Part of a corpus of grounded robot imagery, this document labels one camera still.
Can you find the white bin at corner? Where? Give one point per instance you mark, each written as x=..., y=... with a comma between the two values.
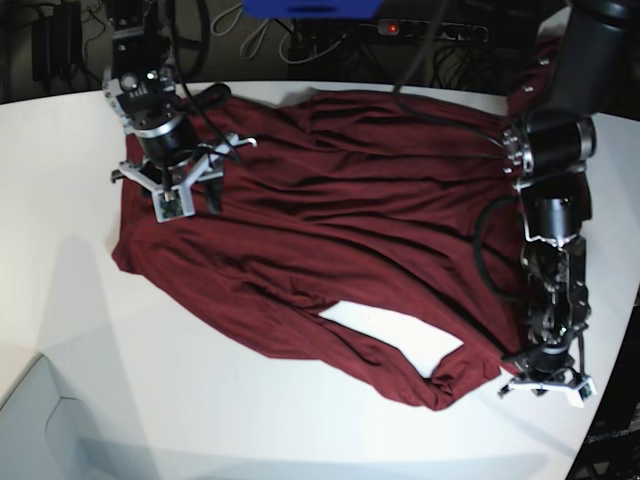
x=38, y=438

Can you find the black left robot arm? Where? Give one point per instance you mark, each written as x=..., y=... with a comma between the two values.
x=548, y=146

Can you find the blue box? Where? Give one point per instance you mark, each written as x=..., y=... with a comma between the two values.
x=314, y=9

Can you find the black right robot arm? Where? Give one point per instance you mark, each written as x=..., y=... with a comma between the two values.
x=140, y=87

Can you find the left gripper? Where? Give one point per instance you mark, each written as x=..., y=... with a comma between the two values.
x=546, y=363

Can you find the black box on floor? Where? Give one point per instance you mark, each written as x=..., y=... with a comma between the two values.
x=56, y=42

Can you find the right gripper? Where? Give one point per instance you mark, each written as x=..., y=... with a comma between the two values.
x=166, y=142

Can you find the dark red t-shirt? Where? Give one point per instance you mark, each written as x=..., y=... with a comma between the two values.
x=355, y=233

